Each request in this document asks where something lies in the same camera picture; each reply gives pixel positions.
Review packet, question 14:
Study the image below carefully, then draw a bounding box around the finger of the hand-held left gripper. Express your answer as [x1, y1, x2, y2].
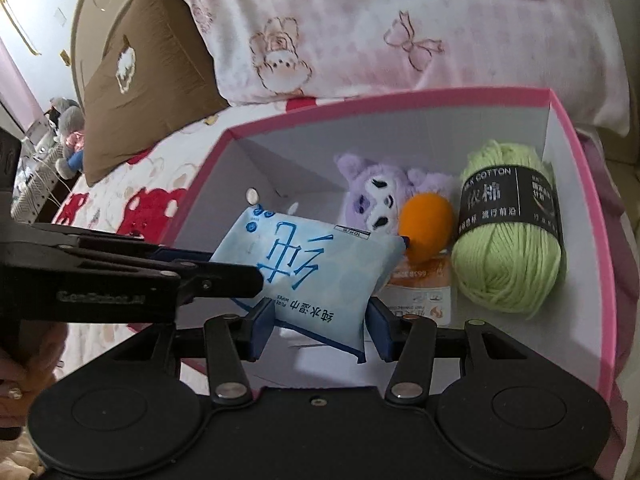
[65, 246, 264, 312]
[145, 245, 214, 266]

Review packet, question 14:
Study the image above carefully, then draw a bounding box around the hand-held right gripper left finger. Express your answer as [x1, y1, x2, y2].
[115, 300, 277, 407]

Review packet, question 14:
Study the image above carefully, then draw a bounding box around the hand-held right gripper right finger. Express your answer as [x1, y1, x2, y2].
[367, 299, 532, 407]

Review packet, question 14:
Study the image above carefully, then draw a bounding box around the orange white packet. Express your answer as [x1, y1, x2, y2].
[382, 252, 458, 331]

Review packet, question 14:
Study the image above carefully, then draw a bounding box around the blue wet wipes pack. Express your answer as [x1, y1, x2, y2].
[210, 205, 406, 363]

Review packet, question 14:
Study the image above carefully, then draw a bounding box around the orange ball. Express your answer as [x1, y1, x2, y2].
[398, 192, 455, 263]

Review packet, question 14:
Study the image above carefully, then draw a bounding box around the green yarn ball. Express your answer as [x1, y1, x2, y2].
[451, 140, 568, 318]

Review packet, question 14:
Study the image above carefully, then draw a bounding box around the pink cardboard box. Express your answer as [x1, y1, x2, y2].
[165, 87, 621, 411]

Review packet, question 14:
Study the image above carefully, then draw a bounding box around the purple plush toy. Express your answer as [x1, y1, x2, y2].
[335, 152, 453, 236]

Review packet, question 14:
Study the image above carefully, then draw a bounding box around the person's left hand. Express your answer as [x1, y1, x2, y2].
[0, 322, 68, 443]

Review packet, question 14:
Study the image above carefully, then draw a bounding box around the white patterned furniture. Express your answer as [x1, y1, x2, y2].
[10, 125, 68, 223]

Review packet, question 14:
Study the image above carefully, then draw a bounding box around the brown pillow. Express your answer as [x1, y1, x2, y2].
[82, 0, 231, 186]

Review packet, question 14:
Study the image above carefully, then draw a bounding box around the grey stuffed toy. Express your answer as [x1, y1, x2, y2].
[56, 106, 87, 179]
[47, 97, 81, 126]

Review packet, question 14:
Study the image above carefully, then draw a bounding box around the golden satin cloth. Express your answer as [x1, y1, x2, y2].
[597, 125, 640, 241]

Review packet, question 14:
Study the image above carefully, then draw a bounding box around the pink checked pillow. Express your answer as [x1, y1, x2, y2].
[162, 0, 633, 136]

